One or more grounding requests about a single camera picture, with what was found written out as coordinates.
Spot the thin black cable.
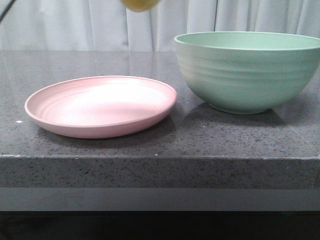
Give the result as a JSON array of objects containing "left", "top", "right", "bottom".
[{"left": 0, "top": 0, "right": 16, "bottom": 20}]

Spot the pink round plate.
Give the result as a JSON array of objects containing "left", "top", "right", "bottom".
[{"left": 24, "top": 75, "right": 177, "bottom": 139}]

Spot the green ribbed bowl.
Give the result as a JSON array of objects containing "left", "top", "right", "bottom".
[{"left": 174, "top": 31, "right": 320, "bottom": 115}]

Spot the white curtain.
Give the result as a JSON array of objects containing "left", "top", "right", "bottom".
[{"left": 0, "top": 0, "right": 320, "bottom": 52}]

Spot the yellow banana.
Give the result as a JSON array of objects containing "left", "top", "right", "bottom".
[{"left": 121, "top": 0, "right": 160, "bottom": 12}]

